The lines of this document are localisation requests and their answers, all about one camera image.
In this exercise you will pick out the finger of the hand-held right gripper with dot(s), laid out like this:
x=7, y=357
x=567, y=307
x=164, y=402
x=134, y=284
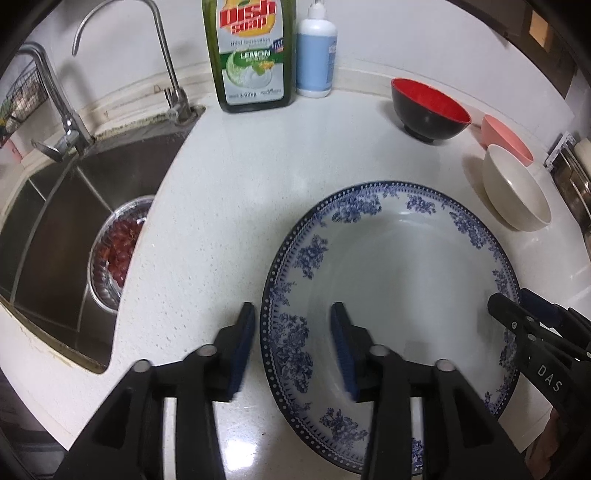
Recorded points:
x=538, y=303
x=505, y=314

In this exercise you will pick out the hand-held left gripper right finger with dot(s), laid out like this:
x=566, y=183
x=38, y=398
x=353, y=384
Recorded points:
x=344, y=353

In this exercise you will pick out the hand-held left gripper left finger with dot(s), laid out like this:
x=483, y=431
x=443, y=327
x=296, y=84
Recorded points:
x=242, y=353

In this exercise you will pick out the blue floral white plate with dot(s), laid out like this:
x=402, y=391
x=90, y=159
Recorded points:
x=415, y=277

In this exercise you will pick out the cream bowl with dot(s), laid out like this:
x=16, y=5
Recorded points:
x=512, y=184

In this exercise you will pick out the pink bowl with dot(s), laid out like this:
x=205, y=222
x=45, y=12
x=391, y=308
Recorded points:
x=503, y=136

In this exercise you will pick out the red and black bowl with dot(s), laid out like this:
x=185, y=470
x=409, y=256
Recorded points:
x=429, y=104

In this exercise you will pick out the stainless steel pot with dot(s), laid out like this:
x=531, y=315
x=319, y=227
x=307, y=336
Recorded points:
x=579, y=203

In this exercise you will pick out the white pot rack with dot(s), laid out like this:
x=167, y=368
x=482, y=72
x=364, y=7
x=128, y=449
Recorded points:
x=561, y=147

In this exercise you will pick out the steel bowl of red fruit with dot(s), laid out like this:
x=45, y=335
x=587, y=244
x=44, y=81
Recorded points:
x=115, y=254

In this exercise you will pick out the stainless steel sink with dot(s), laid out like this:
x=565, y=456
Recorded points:
x=60, y=230

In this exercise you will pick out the brown wooden window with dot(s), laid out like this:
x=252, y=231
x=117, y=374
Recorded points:
x=554, y=50

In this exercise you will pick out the slim gooseneck faucet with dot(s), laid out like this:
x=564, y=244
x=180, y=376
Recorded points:
x=178, y=99

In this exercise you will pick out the green dish soap bottle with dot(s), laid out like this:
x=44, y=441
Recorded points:
x=249, y=69

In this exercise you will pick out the chrome kitchen faucet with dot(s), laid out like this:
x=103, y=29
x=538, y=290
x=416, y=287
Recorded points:
x=69, y=125

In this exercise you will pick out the blue pump lotion bottle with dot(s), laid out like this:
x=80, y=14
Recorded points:
x=314, y=60

